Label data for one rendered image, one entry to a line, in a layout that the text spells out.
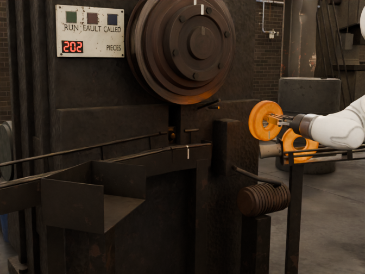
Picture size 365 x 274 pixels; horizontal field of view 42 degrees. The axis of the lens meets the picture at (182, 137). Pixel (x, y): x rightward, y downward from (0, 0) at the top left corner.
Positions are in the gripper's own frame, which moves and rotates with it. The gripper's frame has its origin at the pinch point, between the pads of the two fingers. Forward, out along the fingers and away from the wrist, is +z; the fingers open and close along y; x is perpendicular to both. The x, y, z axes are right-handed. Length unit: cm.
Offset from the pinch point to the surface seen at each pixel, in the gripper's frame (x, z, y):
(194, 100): 4.2, 21.2, -19.3
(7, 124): -26, 150, -62
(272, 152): -17.8, 9.9, 14.4
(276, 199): -36.2, 2.8, 12.1
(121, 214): -24, -11, -67
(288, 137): -11.4, 7.2, 20.2
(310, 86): -9, 162, 206
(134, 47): 24, 22, -46
